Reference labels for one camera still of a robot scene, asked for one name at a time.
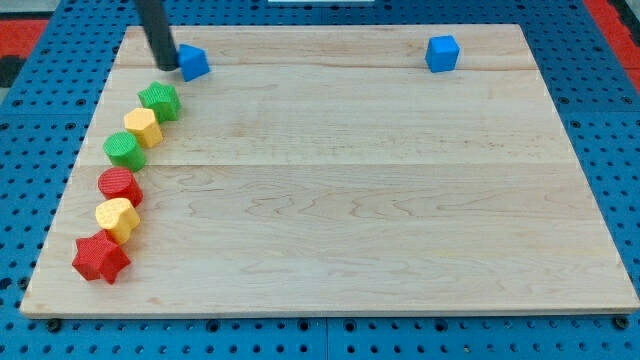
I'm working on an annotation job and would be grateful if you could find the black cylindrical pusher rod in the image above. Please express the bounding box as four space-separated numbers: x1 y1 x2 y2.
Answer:
134 0 178 71

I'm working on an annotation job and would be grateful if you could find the wooden board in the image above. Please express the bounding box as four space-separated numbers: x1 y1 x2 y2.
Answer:
21 24 639 319

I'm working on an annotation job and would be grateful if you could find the blue triangle block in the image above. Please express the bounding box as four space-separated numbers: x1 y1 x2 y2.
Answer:
178 44 210 82

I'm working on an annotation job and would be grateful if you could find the green star block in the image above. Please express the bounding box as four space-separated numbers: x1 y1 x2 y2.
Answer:
137 81 181 123

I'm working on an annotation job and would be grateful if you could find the green cylinder block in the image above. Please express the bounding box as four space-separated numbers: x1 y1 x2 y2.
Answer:
103 131 146 172

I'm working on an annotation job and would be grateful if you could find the yellow heart block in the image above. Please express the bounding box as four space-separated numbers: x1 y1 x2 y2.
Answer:
95 198 141 245

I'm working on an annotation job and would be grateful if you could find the red star block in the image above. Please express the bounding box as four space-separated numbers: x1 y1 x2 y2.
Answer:
72 230 131 284

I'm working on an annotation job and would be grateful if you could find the blue cube block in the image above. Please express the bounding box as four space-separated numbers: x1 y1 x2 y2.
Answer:
425 35 460 73

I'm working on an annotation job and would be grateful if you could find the yellow hexagon block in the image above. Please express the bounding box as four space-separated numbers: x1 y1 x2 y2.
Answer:
123 108 163 148

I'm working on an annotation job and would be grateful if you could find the red cylinder block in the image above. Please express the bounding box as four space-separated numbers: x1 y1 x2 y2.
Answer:
98 167 144 207

